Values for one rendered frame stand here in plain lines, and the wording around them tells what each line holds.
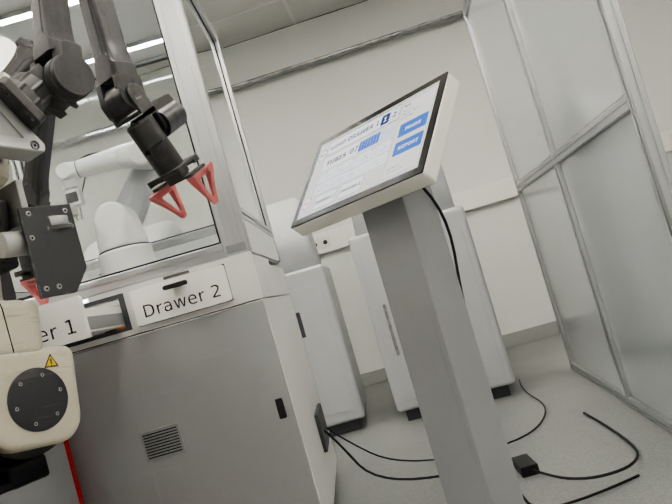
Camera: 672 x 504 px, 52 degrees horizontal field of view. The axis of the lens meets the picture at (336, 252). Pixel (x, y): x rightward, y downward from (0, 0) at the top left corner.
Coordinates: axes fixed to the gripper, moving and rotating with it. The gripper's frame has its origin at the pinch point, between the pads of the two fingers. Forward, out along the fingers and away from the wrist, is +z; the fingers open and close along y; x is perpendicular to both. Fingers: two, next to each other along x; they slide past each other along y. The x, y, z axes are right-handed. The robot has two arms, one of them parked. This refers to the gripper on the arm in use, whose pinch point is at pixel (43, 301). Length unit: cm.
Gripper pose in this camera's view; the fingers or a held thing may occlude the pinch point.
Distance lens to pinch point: 200.3
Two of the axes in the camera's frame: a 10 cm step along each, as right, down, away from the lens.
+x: -9.6, 2.9, 0.4
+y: 0.4, -0.1, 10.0
